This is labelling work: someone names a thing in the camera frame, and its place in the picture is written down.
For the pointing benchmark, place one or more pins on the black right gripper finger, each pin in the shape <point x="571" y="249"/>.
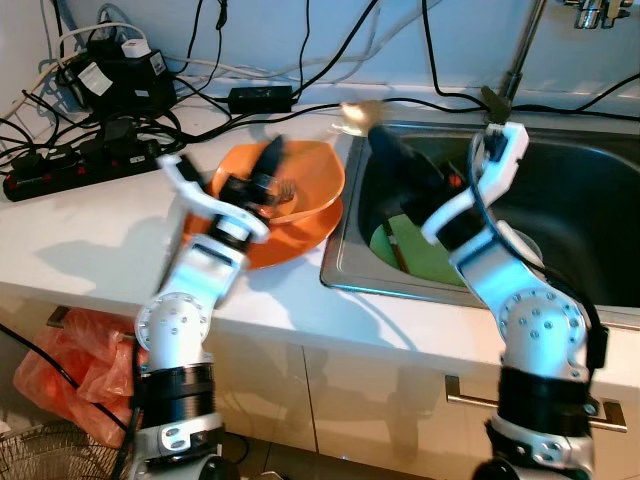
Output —
<point x="405" y="150"/>
<point x="402" y="175"/>

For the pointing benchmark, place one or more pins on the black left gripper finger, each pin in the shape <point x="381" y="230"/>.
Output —
<point x="273" y="160"/>

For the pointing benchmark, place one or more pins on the metal fork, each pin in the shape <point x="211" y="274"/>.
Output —
<point x="288" y="188"/>

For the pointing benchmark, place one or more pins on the orange bowl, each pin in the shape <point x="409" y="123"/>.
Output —
<point x="315" y="175"/>

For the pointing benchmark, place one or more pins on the golden spoon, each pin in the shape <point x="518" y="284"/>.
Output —
<point x="362" y="115"/>

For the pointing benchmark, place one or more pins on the orange plate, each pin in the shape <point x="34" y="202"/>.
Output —
<point x="300" y="240"/>

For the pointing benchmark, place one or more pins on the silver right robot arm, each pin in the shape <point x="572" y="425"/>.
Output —
<point x="540" y="330"/>

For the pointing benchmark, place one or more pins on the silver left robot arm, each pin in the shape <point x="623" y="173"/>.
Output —
<point x="175" y="320"/>

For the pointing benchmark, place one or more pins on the white kitchen cabinet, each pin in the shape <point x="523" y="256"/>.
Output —
<point x="350" y="400"/>

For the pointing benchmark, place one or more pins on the black power brick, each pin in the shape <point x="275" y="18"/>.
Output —
<point x="262" y="99"/>

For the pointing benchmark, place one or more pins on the green plate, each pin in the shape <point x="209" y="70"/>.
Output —
<point x="425" y="265"/>

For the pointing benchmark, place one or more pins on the translucent grey bowl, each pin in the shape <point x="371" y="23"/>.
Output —
<point x="533" y="248"/>

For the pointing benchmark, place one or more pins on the steel sink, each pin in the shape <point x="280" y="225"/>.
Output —
<point x="590" y="200"/>

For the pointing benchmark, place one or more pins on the steel faucet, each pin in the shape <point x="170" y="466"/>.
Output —
<point x="522" y="50"/>

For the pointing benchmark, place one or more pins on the black charger box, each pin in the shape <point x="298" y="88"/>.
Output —
<point x="125" y="88"/>

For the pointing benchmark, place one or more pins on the black power strip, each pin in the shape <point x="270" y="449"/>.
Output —
<point x="85" y="168"/>

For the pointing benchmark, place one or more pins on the white plug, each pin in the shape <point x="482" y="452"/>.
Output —
<point x="134" y="48"/>

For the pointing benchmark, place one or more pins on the orange plastic bag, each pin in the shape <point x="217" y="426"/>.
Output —
<point x="70" y="370"/>

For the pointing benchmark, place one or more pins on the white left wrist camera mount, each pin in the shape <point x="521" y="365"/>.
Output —
<point x="185" y="185"/>

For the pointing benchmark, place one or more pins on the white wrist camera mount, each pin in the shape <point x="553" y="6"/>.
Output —
<point x="505" y="160"/>
<point x="185" y="185"/>

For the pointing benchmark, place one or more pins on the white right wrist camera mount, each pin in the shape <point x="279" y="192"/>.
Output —
<point x="505" y="160"/>

